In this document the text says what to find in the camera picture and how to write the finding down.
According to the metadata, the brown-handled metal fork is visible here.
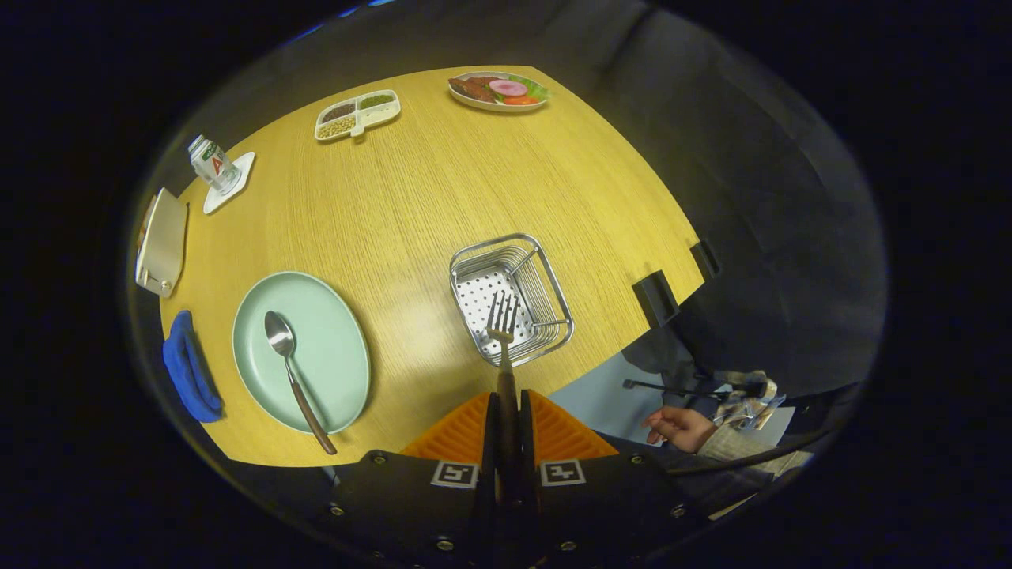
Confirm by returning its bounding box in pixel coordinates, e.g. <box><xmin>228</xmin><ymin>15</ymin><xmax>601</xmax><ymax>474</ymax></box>
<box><xmin>485</xmin><ymin>290</ymin><xmax>521</xmax><ymax>507</ymax></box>

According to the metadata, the small plastic drink bottle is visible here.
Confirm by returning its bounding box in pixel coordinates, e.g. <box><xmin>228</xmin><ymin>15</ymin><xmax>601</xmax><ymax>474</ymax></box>
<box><xmin>187</xmin><ymin>134</ymin><xmax>241</xmax><ymax>197</ymax></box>

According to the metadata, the blue cloth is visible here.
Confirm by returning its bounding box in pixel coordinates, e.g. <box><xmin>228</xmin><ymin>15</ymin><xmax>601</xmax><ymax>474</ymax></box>
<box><xmin>162</xmin><ymin>311</ymin><xmax>225</xmax><ymax>424</ymax></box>

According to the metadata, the white toaster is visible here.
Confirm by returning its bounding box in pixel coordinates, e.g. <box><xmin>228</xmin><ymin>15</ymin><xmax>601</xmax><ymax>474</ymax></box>
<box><xmin>134</xmin><ymin>187</ymin><xmax>190</xmax><ymax>300</ymax></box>

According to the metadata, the pale green plate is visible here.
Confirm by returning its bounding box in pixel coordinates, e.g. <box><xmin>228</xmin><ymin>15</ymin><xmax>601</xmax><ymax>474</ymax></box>
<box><xmin>232</xmin><ymin>271</ymin><xmax>372</xmax><ymax>435</ymax></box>

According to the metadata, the plaid cloth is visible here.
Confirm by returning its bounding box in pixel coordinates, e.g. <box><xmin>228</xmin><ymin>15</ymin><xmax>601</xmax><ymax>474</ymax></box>
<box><xmin>712</xmin><ymin>370</ymin><xmax>787</xmax><ymax>431</ymax></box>

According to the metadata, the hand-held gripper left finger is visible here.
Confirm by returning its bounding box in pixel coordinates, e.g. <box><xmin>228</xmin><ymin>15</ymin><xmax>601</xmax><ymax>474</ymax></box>
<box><xmin>320</xmin><ymin>391</ymin><xmax>500</xmax><ymax>569</ymax></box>

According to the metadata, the white divided bean dish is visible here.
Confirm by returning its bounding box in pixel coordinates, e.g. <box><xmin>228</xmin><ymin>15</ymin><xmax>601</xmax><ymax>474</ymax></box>
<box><xmin>315</xmin><ymin>89</ymin><xmax>402</xmax><ymax>143</ymax></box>

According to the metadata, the white square coaster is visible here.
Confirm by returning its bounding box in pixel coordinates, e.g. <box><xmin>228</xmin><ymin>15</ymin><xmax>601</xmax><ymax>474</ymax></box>
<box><xmin>202</xmin><ymin>151</ymin><xmax>256</xmax><ymax>216</ymax></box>

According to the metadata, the metal wire basket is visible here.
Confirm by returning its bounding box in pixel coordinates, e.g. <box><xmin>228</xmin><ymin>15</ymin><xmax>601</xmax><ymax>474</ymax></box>
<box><xmin>449</xmin><ymin>233</ymin><xmax>576</xmax><ymax>368</ymax></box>

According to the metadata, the black cable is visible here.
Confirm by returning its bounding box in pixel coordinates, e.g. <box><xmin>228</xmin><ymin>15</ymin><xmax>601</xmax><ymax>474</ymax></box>
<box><xmin>668</xmin><ymin>427</ymin><xmax>840</xmax><ymax>476</ymax></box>

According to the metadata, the black stand rod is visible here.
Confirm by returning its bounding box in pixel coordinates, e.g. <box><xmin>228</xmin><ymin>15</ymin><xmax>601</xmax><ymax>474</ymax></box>
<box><xmin>622</xmin><ymin>379</ymin><xmax>768</xmax><ymax>401</ymax></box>

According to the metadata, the brown-handled metal spoon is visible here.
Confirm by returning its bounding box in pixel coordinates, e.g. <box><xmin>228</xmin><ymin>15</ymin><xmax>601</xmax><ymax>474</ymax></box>
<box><xmin>264</xmin><ymin>311</ymin><xmax>338</xmax><ymax>456</ymax></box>

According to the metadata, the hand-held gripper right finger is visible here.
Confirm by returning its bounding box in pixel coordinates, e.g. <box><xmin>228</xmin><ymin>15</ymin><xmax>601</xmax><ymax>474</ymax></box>
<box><xmin>519</xmin><ymin>390</ymin><xmax>710</xmax><ymax>569</ymax></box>

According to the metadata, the plate of sliced food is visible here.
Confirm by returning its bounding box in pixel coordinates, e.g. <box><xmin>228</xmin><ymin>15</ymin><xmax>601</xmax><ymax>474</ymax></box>
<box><xmin>447</xmin><ymin>71</ymin><xmax>549</xmax><ymax>113</ymax></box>

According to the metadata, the black table clamp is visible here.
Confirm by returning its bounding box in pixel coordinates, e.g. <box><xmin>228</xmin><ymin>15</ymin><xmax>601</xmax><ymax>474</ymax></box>
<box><xmin>689</xmin><ymin>239</ymin><xmax>722</xmax><ymax>281</ymax></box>
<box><xmin>632</xmin><ymin>270</ymin><xmax>681</xmax><ymax>329</ymax></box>

